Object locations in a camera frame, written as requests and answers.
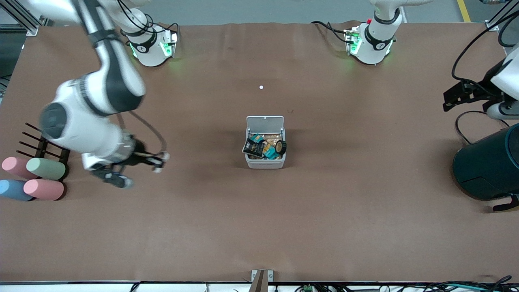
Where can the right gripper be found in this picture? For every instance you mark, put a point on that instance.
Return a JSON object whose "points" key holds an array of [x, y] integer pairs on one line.
{"points": [[139, 155]]}

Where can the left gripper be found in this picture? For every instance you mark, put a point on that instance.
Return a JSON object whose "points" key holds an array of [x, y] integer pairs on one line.
{"points": [[475, 91]]}

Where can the small white lidded bin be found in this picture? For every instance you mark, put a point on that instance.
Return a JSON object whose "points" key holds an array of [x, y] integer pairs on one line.
{"points": [[265, 123]]}

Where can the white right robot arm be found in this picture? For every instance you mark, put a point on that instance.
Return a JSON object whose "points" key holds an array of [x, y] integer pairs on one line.
{"points": [[117, 81]]}

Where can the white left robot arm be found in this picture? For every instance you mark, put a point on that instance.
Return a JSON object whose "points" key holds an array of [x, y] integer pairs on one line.
{"points": [[377, 40]]}

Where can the dark teal pedal bin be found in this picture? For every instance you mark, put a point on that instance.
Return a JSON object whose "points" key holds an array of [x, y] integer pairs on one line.
{"points": [[486, 170]]}

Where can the black snack packet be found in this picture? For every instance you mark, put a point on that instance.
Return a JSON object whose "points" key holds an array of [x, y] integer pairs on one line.
{"points": [[253, 149]]}

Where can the green cup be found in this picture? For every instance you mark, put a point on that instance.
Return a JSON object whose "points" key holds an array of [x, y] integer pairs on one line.
{"points": [[46, 169]]}

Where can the black cup rack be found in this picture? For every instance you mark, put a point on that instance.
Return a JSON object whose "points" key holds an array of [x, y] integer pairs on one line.
{"points": [[41, 151]]}

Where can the pink cup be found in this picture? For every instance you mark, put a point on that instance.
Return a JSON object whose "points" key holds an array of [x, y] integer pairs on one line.
{"points": [[16, 166], [43, 190]]}

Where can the blue cup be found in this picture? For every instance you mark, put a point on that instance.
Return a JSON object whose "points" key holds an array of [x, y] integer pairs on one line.
{"points": [[14, 190]]}

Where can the green terminal connector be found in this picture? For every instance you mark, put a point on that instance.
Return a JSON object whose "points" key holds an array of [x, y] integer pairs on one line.
{"points": [[308, 288]]}

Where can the metal table edge bracket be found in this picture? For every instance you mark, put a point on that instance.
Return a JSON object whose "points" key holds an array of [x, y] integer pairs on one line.
{"points": [[261, 280]]}

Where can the aluminium frame profile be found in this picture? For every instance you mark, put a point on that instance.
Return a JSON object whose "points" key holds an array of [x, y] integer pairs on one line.
{"points": [[20, 18]]}

